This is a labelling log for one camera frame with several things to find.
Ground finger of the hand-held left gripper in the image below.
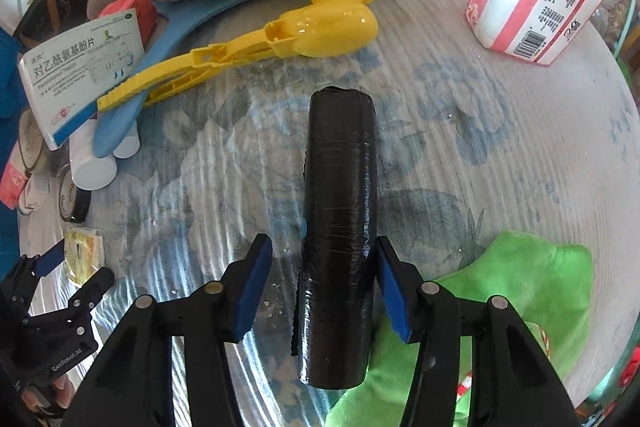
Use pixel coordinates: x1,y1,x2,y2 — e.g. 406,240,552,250
20,243,68,275
27,267,115,340

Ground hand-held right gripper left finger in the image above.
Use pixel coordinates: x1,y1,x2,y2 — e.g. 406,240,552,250
60,233,274,427

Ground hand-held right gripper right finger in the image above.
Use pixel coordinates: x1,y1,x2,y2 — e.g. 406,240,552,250
375,236,583,427

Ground black bag roll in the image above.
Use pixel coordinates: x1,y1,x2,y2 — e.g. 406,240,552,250
291,84,378,390

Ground blue plastic crate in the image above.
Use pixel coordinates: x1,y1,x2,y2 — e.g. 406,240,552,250
0,27,31,248

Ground person's left hand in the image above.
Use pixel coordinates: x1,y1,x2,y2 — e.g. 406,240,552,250
22,379,76,418

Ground yellow snack packet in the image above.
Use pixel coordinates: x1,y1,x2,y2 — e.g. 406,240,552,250
62,227,107,280

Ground black tape roll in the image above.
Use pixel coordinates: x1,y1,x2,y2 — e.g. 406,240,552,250
57,167,93,224

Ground small white box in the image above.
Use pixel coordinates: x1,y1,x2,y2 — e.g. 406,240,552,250
17,172,51,212

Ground pink box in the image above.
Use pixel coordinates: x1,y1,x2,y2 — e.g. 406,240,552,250
0,159,28,210

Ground white plastic bottle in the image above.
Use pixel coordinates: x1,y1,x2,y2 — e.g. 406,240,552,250
69,122,118,190

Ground beige tape roll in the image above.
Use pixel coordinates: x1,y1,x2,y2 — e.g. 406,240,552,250
15,109,51,172

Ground green plush hat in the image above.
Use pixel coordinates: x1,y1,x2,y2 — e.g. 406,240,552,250
325,229,596,427

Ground white medicine box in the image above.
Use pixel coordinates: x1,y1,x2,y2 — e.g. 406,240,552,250
17,8,147,152

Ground black gift box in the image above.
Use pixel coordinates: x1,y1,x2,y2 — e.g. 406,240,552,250
15,0,93,42

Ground yellow duck clamp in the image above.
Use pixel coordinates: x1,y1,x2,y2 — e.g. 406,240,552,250
96,0,381,112

